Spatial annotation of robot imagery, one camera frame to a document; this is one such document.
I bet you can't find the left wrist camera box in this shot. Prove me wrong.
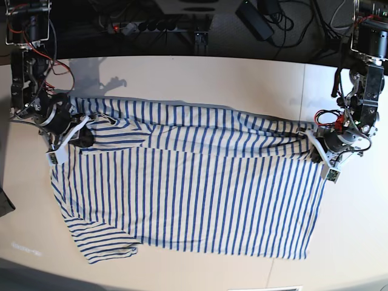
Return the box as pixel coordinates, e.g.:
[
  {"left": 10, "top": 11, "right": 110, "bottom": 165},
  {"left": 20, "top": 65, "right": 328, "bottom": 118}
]
[{"left": 321, "top": 164, "right": 341, "bottom": 183}]

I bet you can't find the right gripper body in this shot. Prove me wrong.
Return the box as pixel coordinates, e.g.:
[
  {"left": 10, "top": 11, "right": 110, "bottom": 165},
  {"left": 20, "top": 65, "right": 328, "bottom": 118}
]
[{"left": 38, "top": 93, "right": 87, "bottom": 150}]

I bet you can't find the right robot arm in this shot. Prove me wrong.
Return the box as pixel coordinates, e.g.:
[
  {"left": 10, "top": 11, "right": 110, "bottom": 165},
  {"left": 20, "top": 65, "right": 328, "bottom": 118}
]
[{"left": 5, "top": 1, "right": 95, "bottom": 150}]

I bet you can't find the black power adapter brick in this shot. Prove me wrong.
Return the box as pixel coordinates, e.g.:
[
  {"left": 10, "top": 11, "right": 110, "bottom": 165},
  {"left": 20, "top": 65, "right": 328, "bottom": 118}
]
[{"left": 235, "top": 1, "right": 274, "bottom": 41}]

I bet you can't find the black power strip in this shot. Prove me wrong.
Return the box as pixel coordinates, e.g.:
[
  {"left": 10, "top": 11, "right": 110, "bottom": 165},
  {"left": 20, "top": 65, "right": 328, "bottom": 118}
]
[{"left": 103, "top": 20, "right": 187, "bottom": 36}]

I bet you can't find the black table clamp bracket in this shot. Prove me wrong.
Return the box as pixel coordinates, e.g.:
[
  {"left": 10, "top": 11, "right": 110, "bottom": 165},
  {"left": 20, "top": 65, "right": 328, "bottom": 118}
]
[{"left": 194, "top": 32, "right": 208, "bottom": 56}]

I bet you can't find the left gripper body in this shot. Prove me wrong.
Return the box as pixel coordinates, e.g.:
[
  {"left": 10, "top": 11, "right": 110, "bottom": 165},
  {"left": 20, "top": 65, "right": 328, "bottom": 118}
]
[{"left": 298, "top": 125, "right": 372, "bottom": 171}]

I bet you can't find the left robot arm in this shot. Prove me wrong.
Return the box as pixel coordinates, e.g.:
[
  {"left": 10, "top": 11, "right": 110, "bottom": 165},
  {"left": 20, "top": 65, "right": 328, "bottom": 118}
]
[{"left": 301, "top": 1, "right": 387, "bottom": 182}]

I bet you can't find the grey cable on floor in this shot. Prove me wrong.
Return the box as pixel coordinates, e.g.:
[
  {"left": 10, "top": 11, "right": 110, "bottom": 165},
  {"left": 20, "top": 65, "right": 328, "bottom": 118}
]
[{"left": 329, "top": 0, "right": 355, "bottom": 31}]

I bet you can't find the black tripod stand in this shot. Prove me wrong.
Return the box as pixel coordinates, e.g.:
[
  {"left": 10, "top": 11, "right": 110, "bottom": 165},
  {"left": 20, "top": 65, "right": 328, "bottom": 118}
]
[{"left": 307, "top": 1, "right": 353, "bottom": 64}]

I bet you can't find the blue white striped T-shirt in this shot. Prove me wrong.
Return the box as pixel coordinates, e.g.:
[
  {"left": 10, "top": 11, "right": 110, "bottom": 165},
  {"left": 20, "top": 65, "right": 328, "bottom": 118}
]
[{"left": 51, "top": 98, "right": 325, "bottom": 264}]

